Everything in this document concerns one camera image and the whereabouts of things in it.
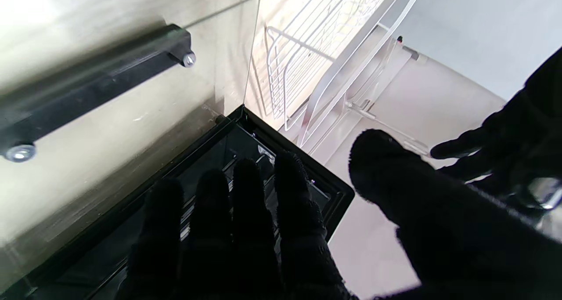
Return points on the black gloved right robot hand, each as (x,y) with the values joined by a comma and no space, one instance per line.
(461,238)

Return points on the red black toaster oven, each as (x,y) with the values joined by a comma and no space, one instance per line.
(333,190)

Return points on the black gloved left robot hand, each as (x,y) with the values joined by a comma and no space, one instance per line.
(527,137)

